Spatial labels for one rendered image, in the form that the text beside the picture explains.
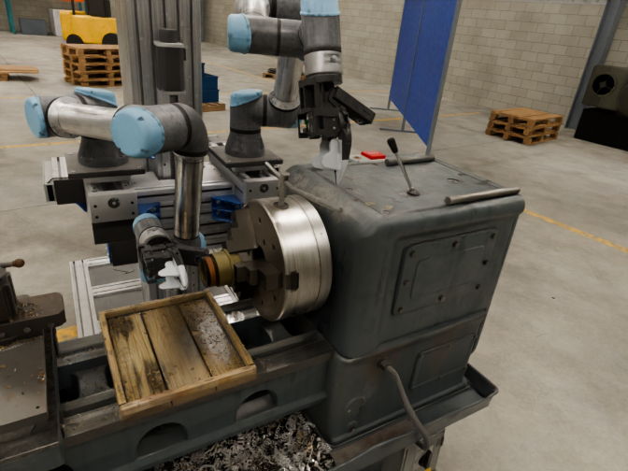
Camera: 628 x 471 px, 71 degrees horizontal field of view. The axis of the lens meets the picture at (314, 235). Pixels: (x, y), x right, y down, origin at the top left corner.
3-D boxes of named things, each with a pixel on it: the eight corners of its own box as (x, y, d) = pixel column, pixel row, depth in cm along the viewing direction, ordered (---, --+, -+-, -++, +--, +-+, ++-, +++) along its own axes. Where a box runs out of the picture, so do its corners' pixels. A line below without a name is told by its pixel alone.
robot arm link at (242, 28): (232, -25, 126) (226, 6, 87) (270, -21, 128) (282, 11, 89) (232, 20, 133) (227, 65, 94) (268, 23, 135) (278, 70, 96)
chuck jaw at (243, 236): (264, 249, 117) (253, 206, 119) (270, 245, 113) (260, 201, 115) (223, 256, 112) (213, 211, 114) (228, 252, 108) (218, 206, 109)
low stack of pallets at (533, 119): (516, 128, 899) (521, 107, 880) (558, 139, 842) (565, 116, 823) (482, 134, 824) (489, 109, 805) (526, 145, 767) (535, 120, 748)
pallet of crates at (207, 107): (201, 102, 848) (200, 58, 813) (225, 110, 799) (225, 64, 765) (140, 106, 769) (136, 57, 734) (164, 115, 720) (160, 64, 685)
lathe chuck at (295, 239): (262, 268, 137) (271, 176, 121) (309, 337, 115) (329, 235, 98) (234, 274, 133) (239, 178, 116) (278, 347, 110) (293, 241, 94)
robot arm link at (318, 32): (334, 4, 91) (343, -13, 83) (336, 59, 93) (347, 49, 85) (295, 4, 90) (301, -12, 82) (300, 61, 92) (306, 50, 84)
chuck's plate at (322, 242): (272, 266, 139) (282, 175, 122) (321, 335, 116) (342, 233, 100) (262, 268, 137) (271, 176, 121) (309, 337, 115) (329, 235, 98)
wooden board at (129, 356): (209, 299, 133) (208, 288, 131) (256, 379, 106) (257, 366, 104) (99, 323, 119) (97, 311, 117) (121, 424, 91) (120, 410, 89)
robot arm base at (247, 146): (219, 148, 172) (219, 122, 168) (255, 146, 179) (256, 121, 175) (232, 159, 161) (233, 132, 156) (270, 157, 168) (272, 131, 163)
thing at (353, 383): (371, 401, 216) (403, 244, 178) (440, 483, 180) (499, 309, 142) (258, 447, 188) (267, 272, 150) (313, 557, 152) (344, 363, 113)
